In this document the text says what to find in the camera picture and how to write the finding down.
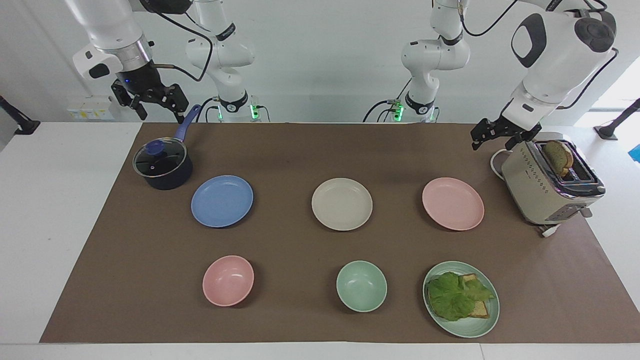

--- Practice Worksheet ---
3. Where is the green lettuce leaf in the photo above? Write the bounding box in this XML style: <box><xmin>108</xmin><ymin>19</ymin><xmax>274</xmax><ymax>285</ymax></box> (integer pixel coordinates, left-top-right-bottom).
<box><xmin>426</xmin><ymin>271</ymin><xmax>496</xmax><ymax>322</ymax></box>

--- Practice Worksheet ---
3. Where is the glass lid with blue knob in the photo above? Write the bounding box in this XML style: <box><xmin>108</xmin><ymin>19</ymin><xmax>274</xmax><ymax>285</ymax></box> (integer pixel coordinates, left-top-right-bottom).
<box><xmin>133</xmin><ymin>139</ymin><xmax>188</xmax><ymax>179</ymax></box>

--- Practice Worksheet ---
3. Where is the pink plate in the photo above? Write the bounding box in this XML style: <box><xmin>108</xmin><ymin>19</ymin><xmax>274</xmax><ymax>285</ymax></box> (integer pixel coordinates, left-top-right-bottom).
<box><xmin>421</xmin><ymin>177</ymin><xmax>485</xmax><ymax>232</ymax></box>

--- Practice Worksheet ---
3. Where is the bread slice with green spread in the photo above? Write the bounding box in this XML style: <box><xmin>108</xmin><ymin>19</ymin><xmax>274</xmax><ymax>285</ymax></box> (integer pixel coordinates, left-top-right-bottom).
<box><xmin>543</xmin><ymin>140</ymin><xmax>575</xmax><ymax>179</ymax></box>

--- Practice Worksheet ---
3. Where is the black stand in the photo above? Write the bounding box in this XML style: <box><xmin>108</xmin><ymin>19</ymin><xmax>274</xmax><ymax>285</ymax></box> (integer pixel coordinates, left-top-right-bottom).
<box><xmin>0</xmin><ymin>95</ymin><xmax>41</xmax><ymax>136</ymax></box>
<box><xmin>593</xmin><ymin>98</ymin><xmax>640</xmax><ymax>141</ymax></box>

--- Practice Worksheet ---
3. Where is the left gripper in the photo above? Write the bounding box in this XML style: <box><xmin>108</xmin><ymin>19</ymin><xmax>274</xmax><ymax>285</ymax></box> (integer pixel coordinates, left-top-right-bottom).
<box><xmin>471</xmin><ymin>118</ymin><xmax>544</xmax><ymax>151</ymax></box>

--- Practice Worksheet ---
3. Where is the dark blue saucepan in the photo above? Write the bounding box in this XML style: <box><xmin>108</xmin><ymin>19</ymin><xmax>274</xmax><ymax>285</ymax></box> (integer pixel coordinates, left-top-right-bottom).
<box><xmin>132</xmin><ymin>104</ymin><xmax>202</xmax><ymax>191</ymax></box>

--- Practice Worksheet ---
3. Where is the beige plate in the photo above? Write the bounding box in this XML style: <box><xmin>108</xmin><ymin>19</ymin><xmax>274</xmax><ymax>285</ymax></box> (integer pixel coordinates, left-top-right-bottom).
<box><xmin>311</xmin><ymin>177</ymin><xmax>374</xmax><ymax>232</ymax></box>

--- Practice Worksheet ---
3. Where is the green plate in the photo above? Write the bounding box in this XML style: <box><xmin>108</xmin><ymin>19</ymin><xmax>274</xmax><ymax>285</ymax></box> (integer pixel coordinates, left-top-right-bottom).
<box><xmin>422</xmin><ymin>260</ymin><xmax>500</xmax><ymax>339</ymax></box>

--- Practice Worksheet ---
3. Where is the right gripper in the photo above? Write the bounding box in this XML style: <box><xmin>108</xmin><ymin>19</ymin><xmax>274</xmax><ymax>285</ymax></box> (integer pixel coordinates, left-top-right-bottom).
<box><xmin>110</xmin><ymin>60</ymin><xmax>190</xmax><ymax>125</ymax></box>

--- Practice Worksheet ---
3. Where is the silver toaster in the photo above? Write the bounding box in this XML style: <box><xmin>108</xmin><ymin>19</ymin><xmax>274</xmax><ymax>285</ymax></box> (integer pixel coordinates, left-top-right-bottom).
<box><xmin>501</xmin><ymin>139</ymin><xmax>607</xmax><ymax>226</ymax></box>

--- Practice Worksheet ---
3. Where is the black cable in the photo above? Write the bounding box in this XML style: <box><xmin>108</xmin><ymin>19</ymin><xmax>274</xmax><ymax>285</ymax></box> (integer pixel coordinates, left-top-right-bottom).
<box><xmin>195</xmin><ymin>97</ymin><xmax>221</xmax><ymax>123</ymax></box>
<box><xmin>458</xmin><ymin>0</ymin><xmax>521</xmax><ymax>38</ymax></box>
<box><xmin>362</xmin><ymin>77</ymin><xmax>414</xmax><ymax>123</ymax></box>
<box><xmin>149</xmin><ymin>10</ymin><xmax>215</xmax><ymax>83</ymax></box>
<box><xmin>555</xmin><ymin>48</ymin><xmax>620</xmax><ymax>110</ymax></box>

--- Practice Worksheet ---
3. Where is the blue plate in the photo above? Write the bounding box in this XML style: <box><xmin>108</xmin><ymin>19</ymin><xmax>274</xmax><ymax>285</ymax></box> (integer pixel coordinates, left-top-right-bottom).
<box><xmin>190</xmin><ymin>174</ymin><xmax>254</xmax><ymax>229</ymax></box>

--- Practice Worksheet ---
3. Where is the pink bowl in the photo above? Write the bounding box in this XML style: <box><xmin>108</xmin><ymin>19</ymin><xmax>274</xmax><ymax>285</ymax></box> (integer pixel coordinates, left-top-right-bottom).
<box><xmin>202</xmin><ymin>255</ymin><xmax>255</xmax><ymax>308</ymax></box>

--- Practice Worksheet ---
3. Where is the white wall socket strip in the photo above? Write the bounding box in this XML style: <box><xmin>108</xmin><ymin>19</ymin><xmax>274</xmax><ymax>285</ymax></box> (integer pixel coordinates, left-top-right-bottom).
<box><xmin>66</xmin><ymin>96</ymin><xmax>115</xmax><ymax>121</ymax></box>

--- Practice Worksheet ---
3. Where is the toast slice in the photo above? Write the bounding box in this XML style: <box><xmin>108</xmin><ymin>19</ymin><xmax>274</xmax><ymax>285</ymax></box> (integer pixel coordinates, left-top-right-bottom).
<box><xmin>460</xmin><ymin>273</ymin><xmax>491</xmax><ymax>319</ymax></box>

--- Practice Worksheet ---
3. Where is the green bowl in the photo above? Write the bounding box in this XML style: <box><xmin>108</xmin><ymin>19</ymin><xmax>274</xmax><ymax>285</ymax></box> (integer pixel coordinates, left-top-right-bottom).
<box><xmin>335</xmin><ymin>260</ymin><xmax>388</xmax><ymax>313</ymax></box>

